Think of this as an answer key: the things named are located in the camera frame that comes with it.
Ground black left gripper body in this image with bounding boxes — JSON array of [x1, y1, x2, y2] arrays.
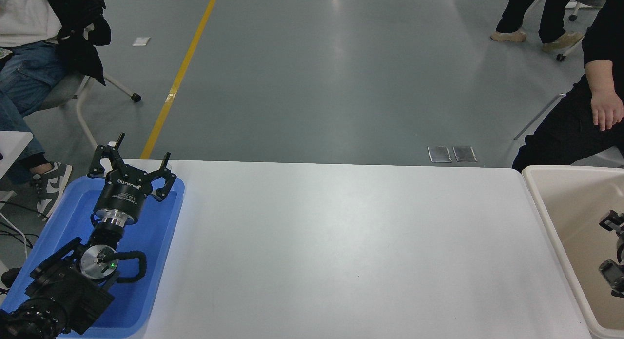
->
[[94, 166, 153, 217]]

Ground person's hand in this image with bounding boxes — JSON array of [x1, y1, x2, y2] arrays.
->
[[590, 88, 624, 132]]

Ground blue plastic tray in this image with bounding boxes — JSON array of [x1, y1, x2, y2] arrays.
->
[[0, 176, 186, 339]]

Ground white swivel chair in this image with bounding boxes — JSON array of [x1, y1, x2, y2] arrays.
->
[[24, 27, 142, 152]]

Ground small white table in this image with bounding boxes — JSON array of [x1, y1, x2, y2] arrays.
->
[[0, 131, 34, 179]]

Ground seated person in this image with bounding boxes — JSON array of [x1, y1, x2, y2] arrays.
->
[[0, 0, 74, 221]]

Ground black jacket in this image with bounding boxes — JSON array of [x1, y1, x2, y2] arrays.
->
[[38, 0, 112, 86]]

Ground small black object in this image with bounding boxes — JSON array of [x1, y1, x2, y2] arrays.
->
[[0, 267, 23, 289]]

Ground thin grey metal rod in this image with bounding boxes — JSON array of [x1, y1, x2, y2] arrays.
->
[[514, 93, 566, 141]]

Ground person beside the bin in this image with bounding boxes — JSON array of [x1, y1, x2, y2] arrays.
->
[[511, 0, 624, 173]]

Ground large pale bin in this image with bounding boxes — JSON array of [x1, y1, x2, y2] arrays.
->
[[522, 165, 624, 339]]

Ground person in beige shoes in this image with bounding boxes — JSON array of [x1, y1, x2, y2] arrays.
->
[[490, 0, 585, 52]]

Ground white wheeled chair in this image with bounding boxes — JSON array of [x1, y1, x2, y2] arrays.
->
[[556, 0, 617, 63]]

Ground floor cables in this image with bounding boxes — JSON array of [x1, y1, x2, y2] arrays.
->
[[0, 200, 40, 261]]

